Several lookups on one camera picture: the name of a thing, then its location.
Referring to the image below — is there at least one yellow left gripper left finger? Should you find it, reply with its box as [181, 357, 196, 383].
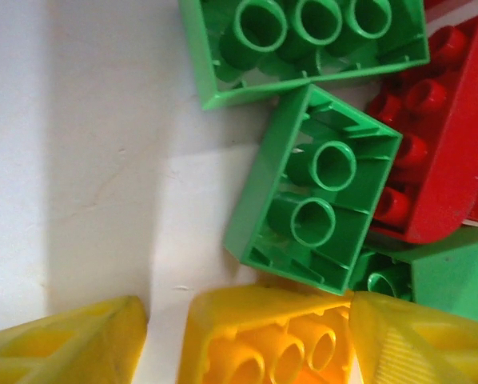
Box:
[0, 294, 149, 384]

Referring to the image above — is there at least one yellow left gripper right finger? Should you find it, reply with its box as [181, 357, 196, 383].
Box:
[349, 290, 478, 384]

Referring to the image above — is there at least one yellow sloped lego brick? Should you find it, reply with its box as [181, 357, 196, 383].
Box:
[177, 279, 362, 384]

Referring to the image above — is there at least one red curved lego brick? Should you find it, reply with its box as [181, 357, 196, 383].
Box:
[364, 13, 478, 245]

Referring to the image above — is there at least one green two-by-three lego brick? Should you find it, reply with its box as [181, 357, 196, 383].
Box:
[221, 82, 404, 296]

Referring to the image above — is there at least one green two-by-four lego brick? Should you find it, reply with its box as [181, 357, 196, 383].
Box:
[177, 0, 431, 111]

